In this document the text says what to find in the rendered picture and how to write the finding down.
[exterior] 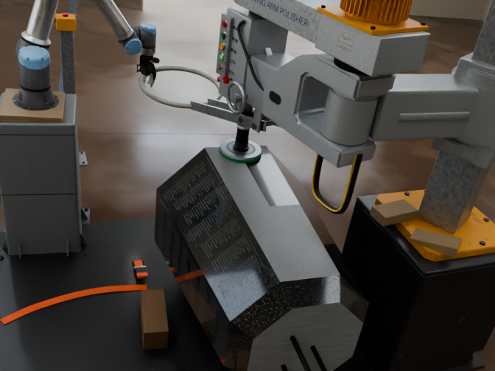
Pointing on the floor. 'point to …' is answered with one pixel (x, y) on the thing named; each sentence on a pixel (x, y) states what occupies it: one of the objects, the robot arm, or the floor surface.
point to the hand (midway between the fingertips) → (148, 83)
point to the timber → (154, 319)
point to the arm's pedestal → (42, 185)
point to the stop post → (68, 23)
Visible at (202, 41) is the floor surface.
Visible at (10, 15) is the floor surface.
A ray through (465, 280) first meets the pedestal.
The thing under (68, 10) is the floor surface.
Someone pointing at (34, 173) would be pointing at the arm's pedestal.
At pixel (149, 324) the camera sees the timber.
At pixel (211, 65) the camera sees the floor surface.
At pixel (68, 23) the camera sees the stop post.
